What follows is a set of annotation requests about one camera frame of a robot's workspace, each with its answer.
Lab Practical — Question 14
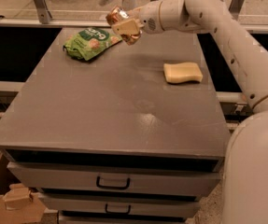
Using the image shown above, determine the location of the orange soda can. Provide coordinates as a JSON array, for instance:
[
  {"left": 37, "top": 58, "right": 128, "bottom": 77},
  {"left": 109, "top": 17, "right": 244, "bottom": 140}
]
[{"left": 106, "top": 6, "right": 141, "bottom": 45}]

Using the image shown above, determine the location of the left metal rail bracket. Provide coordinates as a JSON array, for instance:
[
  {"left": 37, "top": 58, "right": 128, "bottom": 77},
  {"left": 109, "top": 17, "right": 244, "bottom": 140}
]
[{"left": 34, "top": 0, "right": 51, "bottom": 24}]

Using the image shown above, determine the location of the yellow sponge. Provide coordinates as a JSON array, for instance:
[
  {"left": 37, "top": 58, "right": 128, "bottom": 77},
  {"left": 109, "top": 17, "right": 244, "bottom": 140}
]
[{"left": 163, "top": 63, "right": 203, "bottom": 84}]

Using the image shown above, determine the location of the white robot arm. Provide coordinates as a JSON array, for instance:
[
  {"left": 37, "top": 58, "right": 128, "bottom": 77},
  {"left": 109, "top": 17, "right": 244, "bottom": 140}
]
[{"left": 106, "top": 0, "right": 268, "bottom": 224}]

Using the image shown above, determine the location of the cardboard box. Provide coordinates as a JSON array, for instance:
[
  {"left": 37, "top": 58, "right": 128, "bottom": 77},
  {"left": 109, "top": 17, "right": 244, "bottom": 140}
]
[{"left": 0, "top": 155, "right": 46, "bottom": 224}]

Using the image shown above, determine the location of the green rice chip bag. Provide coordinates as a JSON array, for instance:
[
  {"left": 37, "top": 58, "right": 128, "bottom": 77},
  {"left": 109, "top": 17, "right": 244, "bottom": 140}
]
[{"left": 63, "top": 27, "right": 121, "bottom": 62}]

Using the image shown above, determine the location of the right metal rail bracket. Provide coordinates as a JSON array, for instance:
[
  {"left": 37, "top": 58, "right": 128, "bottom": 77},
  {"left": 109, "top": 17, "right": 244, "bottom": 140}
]
[{"left": 229, "top": 0, "right": 245, "bottom": 18}]

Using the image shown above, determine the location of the grey drawer cabinet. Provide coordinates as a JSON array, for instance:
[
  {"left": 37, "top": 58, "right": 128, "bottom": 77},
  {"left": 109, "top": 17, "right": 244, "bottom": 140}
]
[{"left": 0, "top": 29, "right": 229, "bottom": 224}]

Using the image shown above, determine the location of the drawer black handle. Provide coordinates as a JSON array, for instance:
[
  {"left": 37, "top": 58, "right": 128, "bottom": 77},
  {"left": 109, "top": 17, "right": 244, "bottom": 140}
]
[
  {"left": 95, "top": 176, "right": 131, "bottom": 190},
  {"left": 105, "top": 203, "right": 132, "bottom": 215}
]

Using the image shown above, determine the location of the top drawer black handle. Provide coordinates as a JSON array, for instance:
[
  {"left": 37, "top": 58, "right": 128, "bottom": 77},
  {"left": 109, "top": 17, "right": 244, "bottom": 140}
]
[{"left": 95, "top": 176, "right": 131, "bottom": 190}]

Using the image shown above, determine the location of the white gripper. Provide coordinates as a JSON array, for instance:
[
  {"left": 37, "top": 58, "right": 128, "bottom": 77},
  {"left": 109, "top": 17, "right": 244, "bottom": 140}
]
[{"left": 111, "top": 0, "right": 162, "bottom": 35}]

